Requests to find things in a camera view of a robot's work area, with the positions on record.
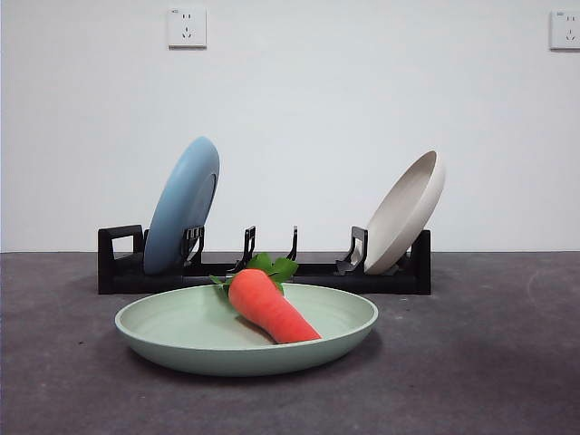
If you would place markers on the white wall socket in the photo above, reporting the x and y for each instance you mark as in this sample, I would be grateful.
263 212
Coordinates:
187 27
566 29

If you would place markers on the black plate rack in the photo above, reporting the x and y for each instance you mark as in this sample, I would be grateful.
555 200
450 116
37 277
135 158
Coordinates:
105 258

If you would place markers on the green plate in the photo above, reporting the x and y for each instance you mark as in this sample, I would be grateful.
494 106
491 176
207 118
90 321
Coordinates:
181 335

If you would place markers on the orange carrot with green leaves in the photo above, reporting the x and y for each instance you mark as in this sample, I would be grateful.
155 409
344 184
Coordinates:
272 308

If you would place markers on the beige plate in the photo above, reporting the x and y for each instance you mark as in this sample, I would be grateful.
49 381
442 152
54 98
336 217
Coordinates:
401 224

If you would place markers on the blue plate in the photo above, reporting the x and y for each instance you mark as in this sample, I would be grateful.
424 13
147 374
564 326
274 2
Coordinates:
179 204

